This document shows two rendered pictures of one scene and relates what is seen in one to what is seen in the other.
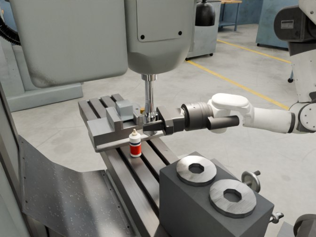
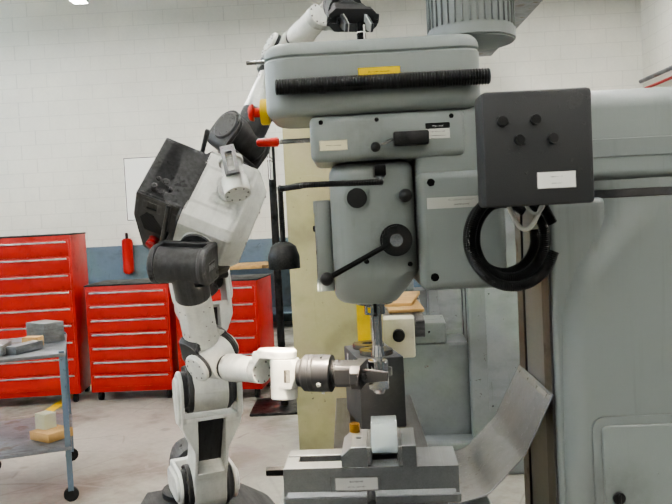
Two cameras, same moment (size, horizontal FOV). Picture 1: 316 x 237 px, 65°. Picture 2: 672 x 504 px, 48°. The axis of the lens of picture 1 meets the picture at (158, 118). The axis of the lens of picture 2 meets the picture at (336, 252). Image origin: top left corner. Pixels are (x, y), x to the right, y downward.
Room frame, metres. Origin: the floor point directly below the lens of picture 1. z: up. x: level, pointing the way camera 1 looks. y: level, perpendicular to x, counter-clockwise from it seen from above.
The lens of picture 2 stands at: (2.23, 0.77, 1.52)
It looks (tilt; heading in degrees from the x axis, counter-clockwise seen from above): 3 degrees down; 208
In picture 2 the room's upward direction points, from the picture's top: 3 degrees counter-clockwise
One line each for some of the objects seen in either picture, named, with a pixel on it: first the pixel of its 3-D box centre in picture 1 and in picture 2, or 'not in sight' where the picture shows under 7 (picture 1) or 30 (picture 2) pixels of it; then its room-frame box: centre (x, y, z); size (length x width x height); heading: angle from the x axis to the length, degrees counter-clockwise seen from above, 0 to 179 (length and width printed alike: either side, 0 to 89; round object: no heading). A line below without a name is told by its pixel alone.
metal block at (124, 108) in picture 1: (124, 110); (384, 433); (0.87, 0.13, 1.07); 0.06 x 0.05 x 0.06; 25
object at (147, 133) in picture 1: (149, 123); (378, 375); (0.65, 0.02, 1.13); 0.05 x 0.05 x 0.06
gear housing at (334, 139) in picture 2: not in sight; (384, 140); (0.63, 0.06, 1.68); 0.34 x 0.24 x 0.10; 117
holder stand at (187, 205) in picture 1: (208, 212); (373, 381); (0.39, -0.12, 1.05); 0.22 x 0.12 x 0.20; 37
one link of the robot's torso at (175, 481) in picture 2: not in sight; (203, 479); (0.34, -0.77, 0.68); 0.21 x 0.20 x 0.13; 50
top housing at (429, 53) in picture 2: not in sight; (370, 84); (0.65, 0.04, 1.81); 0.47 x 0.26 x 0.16; 117
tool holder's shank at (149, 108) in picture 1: (149, 96); (377, 336); (0.65, 0.02, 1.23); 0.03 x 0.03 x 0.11
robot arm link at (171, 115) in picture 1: (178, 119); (339, 374); (0.68, -0.07, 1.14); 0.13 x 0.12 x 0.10; 14
